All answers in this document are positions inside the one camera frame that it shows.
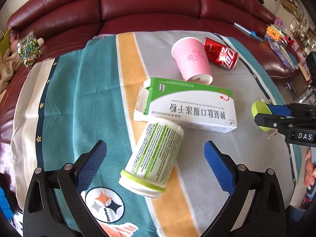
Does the pink paper cup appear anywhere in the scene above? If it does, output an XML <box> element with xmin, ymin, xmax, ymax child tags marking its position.
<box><xmin>171</xmin><ymin>37</ymin><xmax>213</xmax><ymax>85</ymax></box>

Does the glitter filled clear jar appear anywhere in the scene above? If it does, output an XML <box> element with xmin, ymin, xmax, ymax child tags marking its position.
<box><xmin>16</xmin><ymin>31</ymin><xmax>42</xmax><ymax>68</ymax></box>

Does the red cola can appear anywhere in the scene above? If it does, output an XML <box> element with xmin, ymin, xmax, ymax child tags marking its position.
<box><xmin>203</xmin><ymin>38</ymin><xmax>238</xmax><ymax>70</ymax></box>

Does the lime green jar lid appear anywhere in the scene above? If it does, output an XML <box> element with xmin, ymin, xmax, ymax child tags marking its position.
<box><xmin>251</xmin><ymin>100</ymin><xmax>274</xmax><ymax>133</ymax></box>

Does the teal book on sofa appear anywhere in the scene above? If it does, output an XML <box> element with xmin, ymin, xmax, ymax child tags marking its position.
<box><xmin>234</xmin><ymin>23</ymin><xmax>263</xmax><ymax>42</ymax></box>

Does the stack of papers on sofa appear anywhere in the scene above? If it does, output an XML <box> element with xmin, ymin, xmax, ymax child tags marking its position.
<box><xmin>265</xmin><ymin>17</ymin><xmax>298</xmax><ymax>71</ymax></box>

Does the teal striped tablecloth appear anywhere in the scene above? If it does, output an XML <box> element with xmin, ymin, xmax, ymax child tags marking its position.
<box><xmin>11</xmin><ymin>31</ymin><xmax>302</xmax><ymax>236</ymax></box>

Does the white green medicine box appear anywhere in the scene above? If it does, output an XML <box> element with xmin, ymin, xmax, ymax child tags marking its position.
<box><xmin>133</xmin><ymin>78</ymin><xmax>237</xmax><ymax>133</ymax></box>

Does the white green labelled jar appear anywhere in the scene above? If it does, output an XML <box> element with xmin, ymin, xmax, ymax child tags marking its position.
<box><xmin>118</xmin><ymin>118</ymin><xmax>184</xmax><ymax>199</ymax></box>

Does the person right hand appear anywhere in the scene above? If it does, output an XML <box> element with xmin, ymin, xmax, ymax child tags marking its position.
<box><xmin>304</xmin><ymin>148</ymin><xmax>315</xmax><ymax>190</ymax></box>

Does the dark red leather sofa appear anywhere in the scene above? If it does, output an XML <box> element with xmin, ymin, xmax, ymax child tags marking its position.
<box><xmin>0</xmin><ymin>0</ymin><xmax>301</xmax><ymax>144</ymax></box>

